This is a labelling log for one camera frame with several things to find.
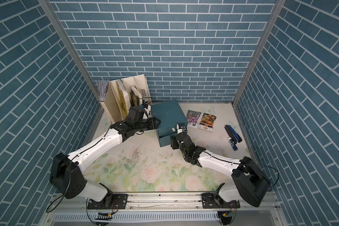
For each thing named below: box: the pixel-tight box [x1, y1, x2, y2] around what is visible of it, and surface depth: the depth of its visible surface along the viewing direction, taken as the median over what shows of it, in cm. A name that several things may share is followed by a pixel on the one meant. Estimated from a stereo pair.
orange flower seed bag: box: [198, 112, 217, 133], surface depth 110 cm
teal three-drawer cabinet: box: [151, 99, 188, 148], surface depth 84 cm
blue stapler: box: [227, 125, 243, 143], surface depth 101 cm
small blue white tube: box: [227, 136, 239, 152], surface depth 97 cm
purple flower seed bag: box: [185, 109, 202, 129], surface depth 114 cm
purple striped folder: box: [97, 80, 110, 103], surface depth 91 cm
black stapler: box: [224, 124, 237, 145], surface depth 101 cm
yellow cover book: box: [110, 79, 131, 121], surface depth 100 cm
